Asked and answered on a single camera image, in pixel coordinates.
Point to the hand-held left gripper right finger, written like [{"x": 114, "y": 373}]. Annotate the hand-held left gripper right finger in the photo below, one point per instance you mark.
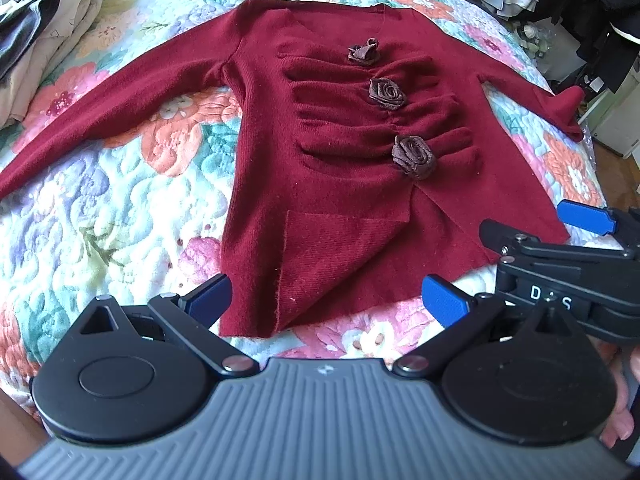
[{"x": 446, "y": 305}]

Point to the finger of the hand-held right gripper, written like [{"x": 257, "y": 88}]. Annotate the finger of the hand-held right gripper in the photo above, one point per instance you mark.
[
  {"x": 586, "y": 216},
  {"x": 500, "y": 238}
]

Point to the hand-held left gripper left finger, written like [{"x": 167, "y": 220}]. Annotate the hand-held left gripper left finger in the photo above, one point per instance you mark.
[{"x": 212, "y": 296}]

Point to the dark red knit sweater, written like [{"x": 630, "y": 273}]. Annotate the dark red knit sweater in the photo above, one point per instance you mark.
[{"x": 350, "y": 185}]

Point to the black hanging clothes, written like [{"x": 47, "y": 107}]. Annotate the black hanging clothes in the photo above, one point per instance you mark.
[{"x": 612, "y": 20}]

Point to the person's right hand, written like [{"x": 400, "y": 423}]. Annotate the person's right hand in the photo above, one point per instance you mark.
[{"x": 625, "y": 410}]

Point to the white cabinet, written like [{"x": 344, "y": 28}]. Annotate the white cabinet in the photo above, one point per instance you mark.
[{"x": 620, "y": 120}]

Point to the floral quilted blanket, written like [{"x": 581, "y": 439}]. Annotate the floral quilted blanket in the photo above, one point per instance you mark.
[{"x": 125, "y": 210}]

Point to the cream crumpled cloth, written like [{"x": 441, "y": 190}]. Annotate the cream crumpled cloth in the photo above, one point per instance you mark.
[{"x": 65, "y": 40}]

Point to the black shiny cloth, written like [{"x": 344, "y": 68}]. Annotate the black shiny cloth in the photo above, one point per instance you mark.
[{"x": 22, "y": 30}]

